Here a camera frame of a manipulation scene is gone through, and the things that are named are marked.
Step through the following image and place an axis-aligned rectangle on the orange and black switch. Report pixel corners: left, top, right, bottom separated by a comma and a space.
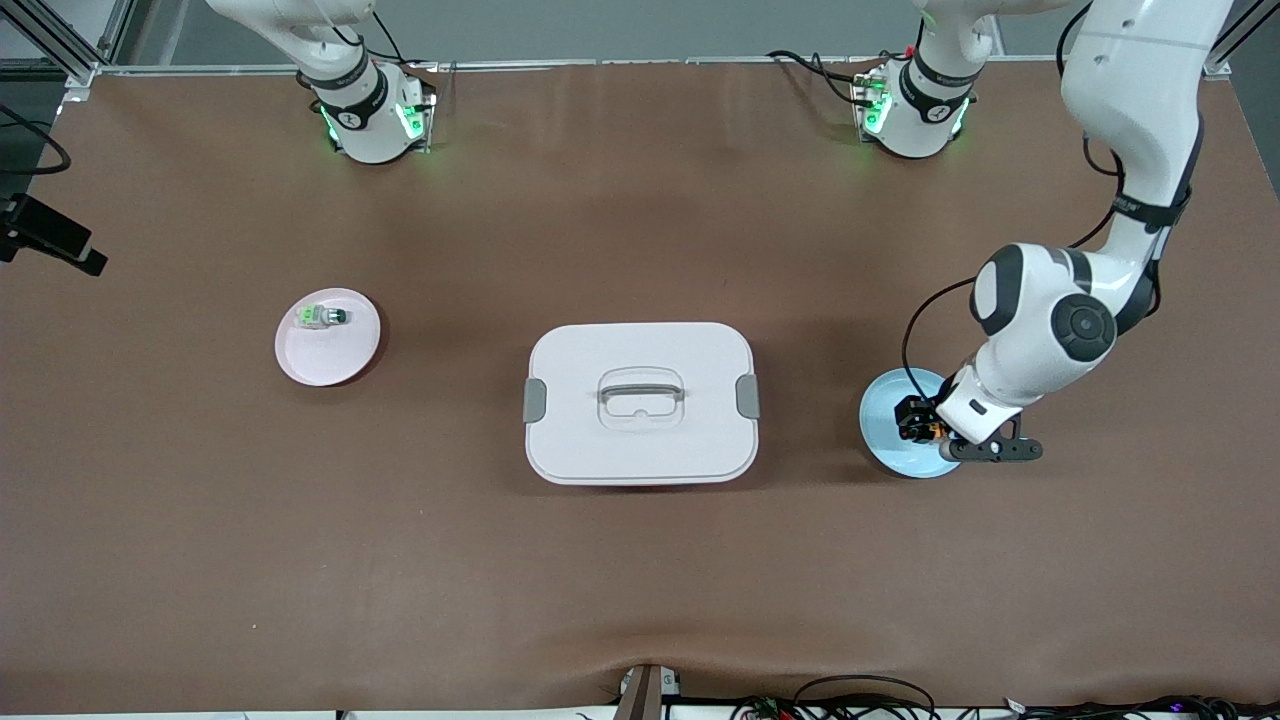
897, 396, 947, 444

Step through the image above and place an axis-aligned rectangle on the light blue round plate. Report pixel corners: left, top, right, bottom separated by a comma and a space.
859, 367, 966, 480

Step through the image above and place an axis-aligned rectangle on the pale pink round plate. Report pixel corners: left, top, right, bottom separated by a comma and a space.
274, 288, 382, 388

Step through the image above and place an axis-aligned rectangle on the pale pink lidded storage box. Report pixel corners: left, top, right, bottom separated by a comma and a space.
523, 321, 761, 487

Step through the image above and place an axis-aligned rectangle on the silver table edge strip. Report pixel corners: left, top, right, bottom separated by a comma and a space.
95, 55, 1231, 77

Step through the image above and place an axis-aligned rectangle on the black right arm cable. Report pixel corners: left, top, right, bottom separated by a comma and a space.
0, 103, 73, 177

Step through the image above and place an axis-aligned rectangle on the aluminium frame profile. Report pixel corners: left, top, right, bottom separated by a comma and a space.
1200, 0, 1280, 79
0, 0, 141, 91

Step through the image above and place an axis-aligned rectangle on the black looped cable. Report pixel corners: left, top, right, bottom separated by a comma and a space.
794, 675, 938, 720

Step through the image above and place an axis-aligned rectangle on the black cable bundle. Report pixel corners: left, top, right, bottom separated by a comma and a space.
1000, 694, 1280, 720

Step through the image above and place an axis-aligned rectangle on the translucent grey box handle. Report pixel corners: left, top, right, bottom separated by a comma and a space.
596, 366, 687, 408

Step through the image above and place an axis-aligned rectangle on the black cable at arm base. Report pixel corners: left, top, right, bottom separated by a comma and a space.
767, 49, 881, 109

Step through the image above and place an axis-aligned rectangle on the grey metal bracket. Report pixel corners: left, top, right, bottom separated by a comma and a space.
613, 663, 682, 720

